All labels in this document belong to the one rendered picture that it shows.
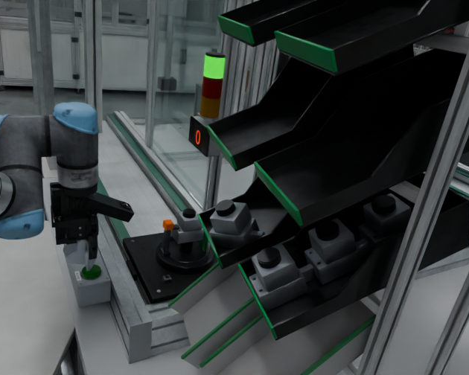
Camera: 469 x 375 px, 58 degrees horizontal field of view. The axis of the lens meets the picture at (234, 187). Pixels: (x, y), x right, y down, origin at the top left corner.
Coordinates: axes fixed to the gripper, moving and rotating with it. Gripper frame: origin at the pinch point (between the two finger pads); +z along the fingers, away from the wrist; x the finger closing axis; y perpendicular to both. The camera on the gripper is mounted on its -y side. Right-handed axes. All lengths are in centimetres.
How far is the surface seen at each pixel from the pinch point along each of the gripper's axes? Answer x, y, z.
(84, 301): 3.5, 2.2, 6.9
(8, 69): -533, 0, 71
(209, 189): -16.1, -35.1, -6.7
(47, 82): -80, -1, -20
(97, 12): -104, -23, -43
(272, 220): 30.7, -22.8, -25.0
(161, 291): 11.6, -12.0, 1.5
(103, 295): 3.5, -1.7, 6.4
